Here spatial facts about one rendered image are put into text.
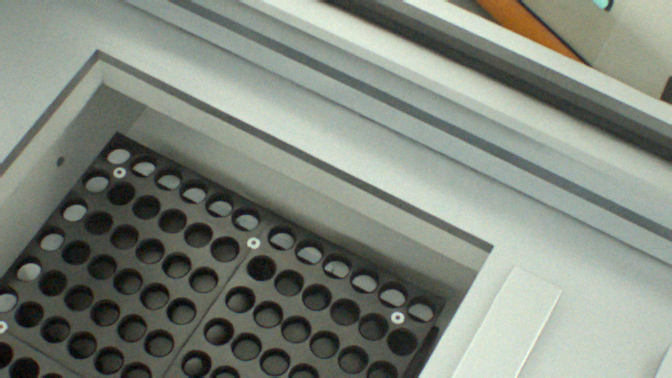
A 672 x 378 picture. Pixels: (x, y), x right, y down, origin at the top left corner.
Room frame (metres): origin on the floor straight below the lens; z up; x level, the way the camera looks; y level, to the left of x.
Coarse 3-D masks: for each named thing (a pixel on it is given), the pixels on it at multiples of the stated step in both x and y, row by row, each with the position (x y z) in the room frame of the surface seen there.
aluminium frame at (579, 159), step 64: (128, 0) 0.37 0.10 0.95; (192, 0) 0.35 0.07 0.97; (256, 0) 0.34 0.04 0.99; (320, 0) 0.34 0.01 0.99; (320, 64) 0.33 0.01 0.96; (384, 64) 0.31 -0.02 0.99; (448, 64) 0.31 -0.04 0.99; (448, 128) 0.30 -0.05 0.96; (512, 128) 0.29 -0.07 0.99; (576, 128) 0.29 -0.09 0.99; (576, 192) 0.27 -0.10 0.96; (640, 192) 0.26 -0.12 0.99
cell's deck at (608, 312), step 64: (0, 0) 0.37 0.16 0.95; (64, 0) 0.37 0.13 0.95; (0, 64) 0.33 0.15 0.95; (64, 64) 0.34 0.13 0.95; (128, 64) 0.34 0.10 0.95; (192, 64) 0.34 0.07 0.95; (256, 64) 0.34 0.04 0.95; (0, 128) 0.30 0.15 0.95; (64, 128) 0.32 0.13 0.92; (192, 128) 0.32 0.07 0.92; (256, 128) 0.31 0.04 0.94; (320, 128) 0.31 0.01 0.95; (384, 128) 0.31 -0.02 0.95; (0, 192) 0.28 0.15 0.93; (320, 192) 0.29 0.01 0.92; (384, 192) 0.28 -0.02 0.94; (448, 192) 0.28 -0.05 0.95; (512, 192) 0.28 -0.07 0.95; (448, 256) 0.26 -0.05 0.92; (512, 256) 0.25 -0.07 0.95; (576, 256) 0.25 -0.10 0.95; (640, 256) 0.25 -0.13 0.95; (576, 320) 0.22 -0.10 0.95; (640, 320) 0.23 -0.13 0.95
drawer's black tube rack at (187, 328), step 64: (128, 192) 0.31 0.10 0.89; (64, 256) 0.26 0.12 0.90; (128, 256) 0.26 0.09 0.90; (192, 256) 0.27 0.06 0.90; (256, 256) 0.27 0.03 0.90; (0, 320) 0.23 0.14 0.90; (64, 320) 0.23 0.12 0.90; (128, 320) 0.23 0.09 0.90; (192, 320) 0.23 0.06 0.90; (256, 320) 0.24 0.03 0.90; (320, 320) 0.24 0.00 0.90; (384, 320) 0.24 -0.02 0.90
